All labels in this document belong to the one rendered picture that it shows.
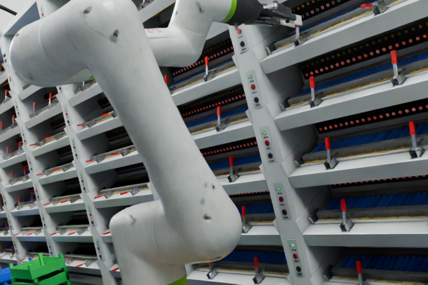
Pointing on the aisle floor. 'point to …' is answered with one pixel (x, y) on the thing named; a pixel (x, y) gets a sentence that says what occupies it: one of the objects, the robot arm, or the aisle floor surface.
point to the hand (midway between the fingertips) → (290, 20)
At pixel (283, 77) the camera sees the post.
